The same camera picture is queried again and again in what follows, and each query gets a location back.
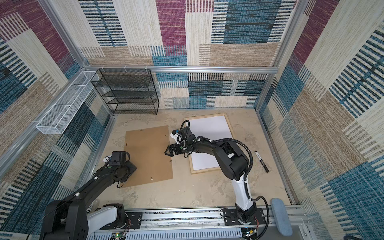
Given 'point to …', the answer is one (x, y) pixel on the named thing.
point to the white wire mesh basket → (53, 121)
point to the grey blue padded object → (281, 218)
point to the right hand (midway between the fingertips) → (172, 153)
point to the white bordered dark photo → (211, 128)
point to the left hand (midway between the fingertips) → (134, 167)
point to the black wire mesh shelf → (127, 91)
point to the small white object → (105, 160)
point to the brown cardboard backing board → (146, 147)
